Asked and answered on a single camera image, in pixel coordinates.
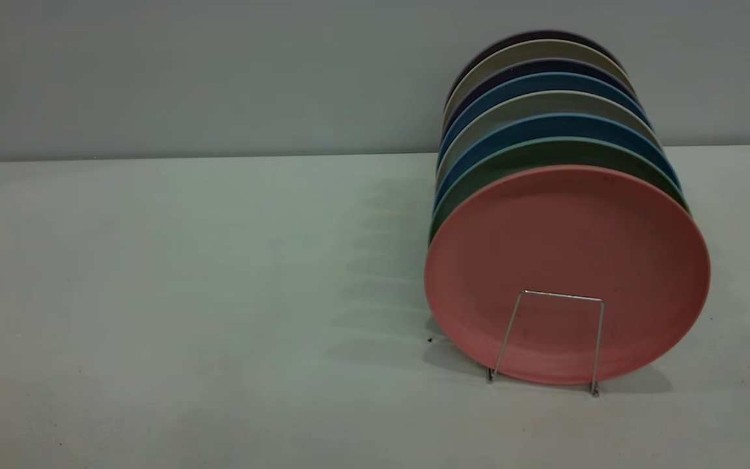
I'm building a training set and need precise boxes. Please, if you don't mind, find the pink round plate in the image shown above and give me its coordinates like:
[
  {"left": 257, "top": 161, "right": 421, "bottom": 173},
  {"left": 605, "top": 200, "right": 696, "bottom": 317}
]
[{"left": 423, "top": 165, "right": 712, "bottom": 385}]

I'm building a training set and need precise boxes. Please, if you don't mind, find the green round plate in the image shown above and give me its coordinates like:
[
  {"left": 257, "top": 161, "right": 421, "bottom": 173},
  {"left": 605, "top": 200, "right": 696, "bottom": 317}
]
[{"left": 427, "top": 137, "right": 691, "bottom": 245}]

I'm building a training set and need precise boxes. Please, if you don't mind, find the blue round plate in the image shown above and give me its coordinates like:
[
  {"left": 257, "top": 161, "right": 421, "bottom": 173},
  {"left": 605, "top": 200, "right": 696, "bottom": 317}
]
[
  {"left": 437, "top": 72, "right": 652, "bottom": 167},
  {"left": 432, "top": 114, "right": 682, "bottom": 212}
]

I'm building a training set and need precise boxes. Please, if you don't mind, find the beige round plate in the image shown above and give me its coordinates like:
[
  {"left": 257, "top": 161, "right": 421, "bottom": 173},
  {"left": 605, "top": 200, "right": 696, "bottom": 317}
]
[
  {"left": 443, "top": 39, "right": 630, "bottom": 124},
  {"left": 435, "top": 91, "right": 662, "bottom": 190}
]

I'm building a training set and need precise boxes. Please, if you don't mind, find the dark purple round plate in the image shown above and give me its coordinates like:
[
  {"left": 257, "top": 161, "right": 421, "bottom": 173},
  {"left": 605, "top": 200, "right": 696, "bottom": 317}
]
[
  {"left": 441, "top": 59, "right": 637, "bottom": 137},
  {"left": 448, "top": 30, "right": 623, "bottom": 98}
]

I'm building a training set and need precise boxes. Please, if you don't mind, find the silver wire plate rack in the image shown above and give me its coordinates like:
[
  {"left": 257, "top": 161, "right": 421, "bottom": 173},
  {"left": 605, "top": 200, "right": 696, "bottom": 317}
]
[{"left": 486, "top": 290, "right": 605, "bottom": 398}]

